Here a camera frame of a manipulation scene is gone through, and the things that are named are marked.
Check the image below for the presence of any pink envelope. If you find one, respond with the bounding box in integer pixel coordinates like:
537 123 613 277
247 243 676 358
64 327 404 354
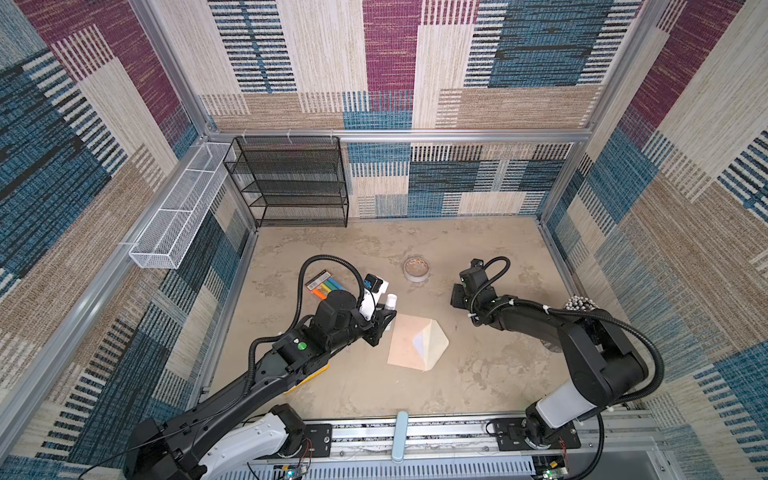
387 314 449 372

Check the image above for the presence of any white letter paper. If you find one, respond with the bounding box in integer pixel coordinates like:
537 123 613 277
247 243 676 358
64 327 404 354
413 328 429 360

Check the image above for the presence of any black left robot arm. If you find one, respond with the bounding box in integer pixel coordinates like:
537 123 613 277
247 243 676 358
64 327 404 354
119 256 396 479

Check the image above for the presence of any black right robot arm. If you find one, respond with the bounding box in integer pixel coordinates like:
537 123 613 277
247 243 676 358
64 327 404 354
451 256 665 449

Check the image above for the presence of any yellow calculator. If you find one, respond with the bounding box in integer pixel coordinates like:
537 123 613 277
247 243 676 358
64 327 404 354
284 364 330 395

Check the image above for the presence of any white tape roll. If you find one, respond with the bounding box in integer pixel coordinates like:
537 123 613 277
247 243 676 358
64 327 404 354
403 256 430 283

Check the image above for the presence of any colourful marker pack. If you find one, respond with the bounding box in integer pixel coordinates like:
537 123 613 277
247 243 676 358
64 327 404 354
304 270 344 300

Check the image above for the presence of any pencil holder with pencils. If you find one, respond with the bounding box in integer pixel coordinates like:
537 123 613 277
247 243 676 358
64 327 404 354
564 295 599 312

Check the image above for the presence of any black mesh shelf rack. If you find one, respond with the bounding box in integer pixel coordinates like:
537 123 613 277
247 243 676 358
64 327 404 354
223 136 349 228

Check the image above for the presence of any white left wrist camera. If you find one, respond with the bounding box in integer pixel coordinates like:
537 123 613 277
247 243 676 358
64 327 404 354
359 274 389 320

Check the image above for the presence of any light blue handle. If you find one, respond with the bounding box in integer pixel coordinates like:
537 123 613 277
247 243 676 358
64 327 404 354
391 411 409 463

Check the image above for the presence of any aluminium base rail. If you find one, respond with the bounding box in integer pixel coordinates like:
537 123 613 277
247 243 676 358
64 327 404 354
215 410 682 479

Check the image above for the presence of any white wire basket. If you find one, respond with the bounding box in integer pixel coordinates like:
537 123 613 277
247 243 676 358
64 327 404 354
129 143 229 270

